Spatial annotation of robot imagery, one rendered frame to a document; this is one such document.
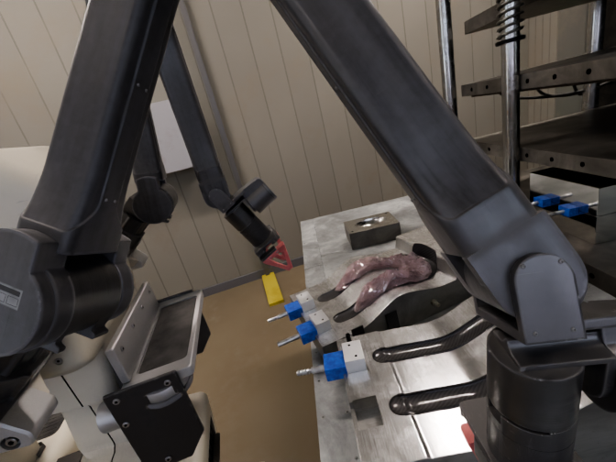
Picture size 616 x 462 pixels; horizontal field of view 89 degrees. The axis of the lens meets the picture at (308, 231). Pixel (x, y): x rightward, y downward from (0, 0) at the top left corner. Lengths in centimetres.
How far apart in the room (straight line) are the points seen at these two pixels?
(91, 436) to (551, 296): 66
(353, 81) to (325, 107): 267
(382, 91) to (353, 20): 6
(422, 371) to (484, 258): 41
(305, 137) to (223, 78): 80
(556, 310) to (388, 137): 15
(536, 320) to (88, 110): 36
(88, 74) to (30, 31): 277
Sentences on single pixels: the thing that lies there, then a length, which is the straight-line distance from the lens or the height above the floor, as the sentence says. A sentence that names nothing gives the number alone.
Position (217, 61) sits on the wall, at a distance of 283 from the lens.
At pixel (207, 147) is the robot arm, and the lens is 72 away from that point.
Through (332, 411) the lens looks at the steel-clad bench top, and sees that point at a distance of 70.
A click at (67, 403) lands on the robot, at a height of 102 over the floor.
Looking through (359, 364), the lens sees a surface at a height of 91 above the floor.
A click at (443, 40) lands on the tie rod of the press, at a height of 149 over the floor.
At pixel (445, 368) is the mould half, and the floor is 88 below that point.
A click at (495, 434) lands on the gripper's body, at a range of 33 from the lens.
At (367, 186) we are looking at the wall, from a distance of 311.
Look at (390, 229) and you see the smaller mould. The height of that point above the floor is 85.
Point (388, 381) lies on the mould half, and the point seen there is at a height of 89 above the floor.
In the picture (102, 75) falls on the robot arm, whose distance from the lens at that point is 33.
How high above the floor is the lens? 134
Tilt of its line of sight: 20 degrees down
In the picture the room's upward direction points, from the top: 14 degrees counter-clockwise
